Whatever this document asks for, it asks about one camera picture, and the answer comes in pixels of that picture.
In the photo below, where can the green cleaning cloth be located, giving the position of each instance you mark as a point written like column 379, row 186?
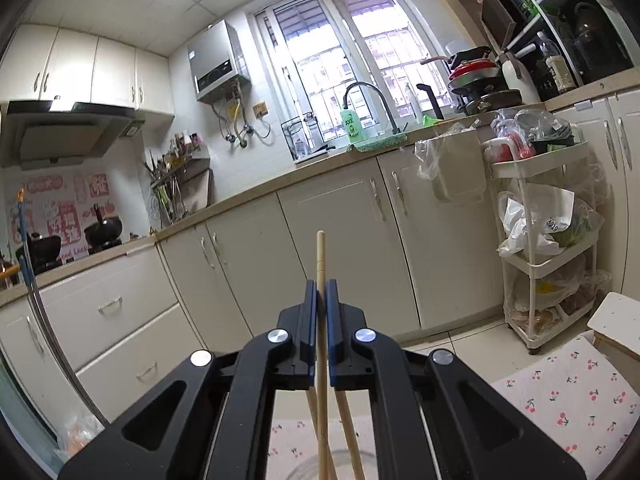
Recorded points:
column 380, row 143

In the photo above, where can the white plastic bag on cabinet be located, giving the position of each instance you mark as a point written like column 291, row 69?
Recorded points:
column 453, row 163

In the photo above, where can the wire dish rack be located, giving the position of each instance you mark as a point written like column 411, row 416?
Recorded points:
column 304, row 138

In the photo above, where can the green dish soap bottle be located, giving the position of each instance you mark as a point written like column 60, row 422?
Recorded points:
column 353, row 113

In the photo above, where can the black wok on stove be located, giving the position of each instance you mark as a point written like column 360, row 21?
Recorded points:
column 104, row 233

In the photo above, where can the black kitchen faucet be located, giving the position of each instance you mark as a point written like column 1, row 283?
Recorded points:
column 366, row 88

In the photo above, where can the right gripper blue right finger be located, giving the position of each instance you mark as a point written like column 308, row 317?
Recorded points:
column 347, row 369

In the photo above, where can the cherry print tablecloth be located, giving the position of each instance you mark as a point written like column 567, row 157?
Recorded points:
column 575, row 396

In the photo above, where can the white wooden stool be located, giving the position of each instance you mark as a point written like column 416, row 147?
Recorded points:
column 615, row 326

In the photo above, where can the wall utensil rack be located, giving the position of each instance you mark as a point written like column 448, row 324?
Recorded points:
column 182, row 182

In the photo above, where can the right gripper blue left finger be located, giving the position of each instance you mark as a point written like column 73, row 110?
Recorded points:
column 296, row 356

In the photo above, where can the white thermos jug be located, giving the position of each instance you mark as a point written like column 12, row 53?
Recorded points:
column 517, row 77

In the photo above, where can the black microwave oven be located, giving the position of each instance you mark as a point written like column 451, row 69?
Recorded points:
column 509, row 23

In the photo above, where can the white rolling storage cart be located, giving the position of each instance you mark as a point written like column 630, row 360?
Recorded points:
column 546, row 188

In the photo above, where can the grey wall water heater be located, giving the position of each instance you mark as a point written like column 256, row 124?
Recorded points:
column 217, row 63

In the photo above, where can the black range hood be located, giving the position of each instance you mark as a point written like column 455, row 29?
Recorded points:
column 46, row 134

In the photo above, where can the red lidded pan stack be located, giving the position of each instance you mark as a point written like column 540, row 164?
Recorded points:
column 476, row 83

